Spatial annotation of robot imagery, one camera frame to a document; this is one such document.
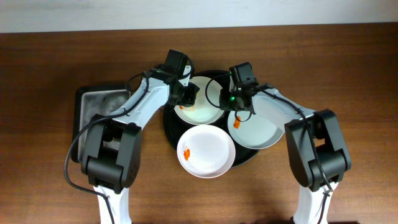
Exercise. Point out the orange sauce stain bottom plate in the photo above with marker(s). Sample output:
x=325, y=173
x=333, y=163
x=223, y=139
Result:
x=186, y=153

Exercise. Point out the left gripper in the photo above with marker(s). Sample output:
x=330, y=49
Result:
x=189, y=97

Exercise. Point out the orange sauce stain right plate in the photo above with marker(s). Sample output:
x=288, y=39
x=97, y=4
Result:
x=237, y=122

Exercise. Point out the round black serving tray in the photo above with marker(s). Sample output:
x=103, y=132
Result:
x=174, y=126

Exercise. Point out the green yellow sponge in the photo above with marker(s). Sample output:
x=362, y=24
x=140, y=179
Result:
x=188, y=108

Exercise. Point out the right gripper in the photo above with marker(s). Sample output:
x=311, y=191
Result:
x=226, y=100

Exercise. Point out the white plate bottom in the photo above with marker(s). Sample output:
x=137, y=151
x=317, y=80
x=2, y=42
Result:
x=212, y=151

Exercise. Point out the metal soapy water tray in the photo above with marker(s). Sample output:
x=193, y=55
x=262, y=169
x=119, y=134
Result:
x=97, y=99

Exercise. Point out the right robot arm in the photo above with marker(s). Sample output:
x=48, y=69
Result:
x=318, y=155

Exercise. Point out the white plate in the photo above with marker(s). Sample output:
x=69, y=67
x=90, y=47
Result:
x=204, y=112
x=212, y=151
x=255, y=132

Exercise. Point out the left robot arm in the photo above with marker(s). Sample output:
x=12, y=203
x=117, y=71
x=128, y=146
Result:
x=105, y=155

